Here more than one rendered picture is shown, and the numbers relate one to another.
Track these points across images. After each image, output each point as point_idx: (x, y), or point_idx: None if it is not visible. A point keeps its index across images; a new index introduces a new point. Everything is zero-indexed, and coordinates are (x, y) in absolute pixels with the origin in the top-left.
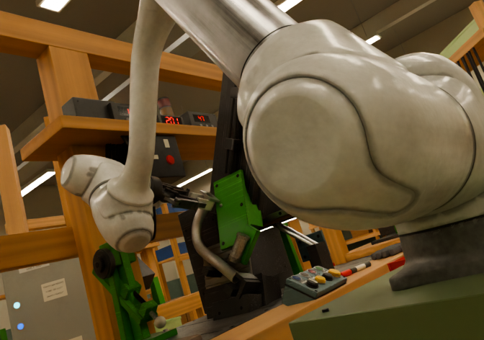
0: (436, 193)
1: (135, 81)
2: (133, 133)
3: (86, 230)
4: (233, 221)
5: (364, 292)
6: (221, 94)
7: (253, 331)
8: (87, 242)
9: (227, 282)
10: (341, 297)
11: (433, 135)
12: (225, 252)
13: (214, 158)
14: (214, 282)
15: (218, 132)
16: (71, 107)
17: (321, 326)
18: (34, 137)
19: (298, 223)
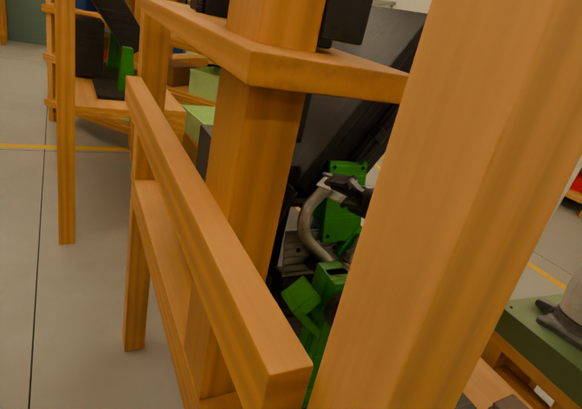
0: None
1: (578, 171)
2: (546, 225)
3: (265, 237)
4: (345, 217)
5: (577, 358)
6: (392, 65)
7: (487, 368)
8: (258, 255)
9: (312, 273)
10: (575, 363)
11: None
12: (318, 242)
13: (340, 130)
14: (295, 270)
15: (362, 106)
16: (360, 15)
17: None
18: (330, 65)
19: None
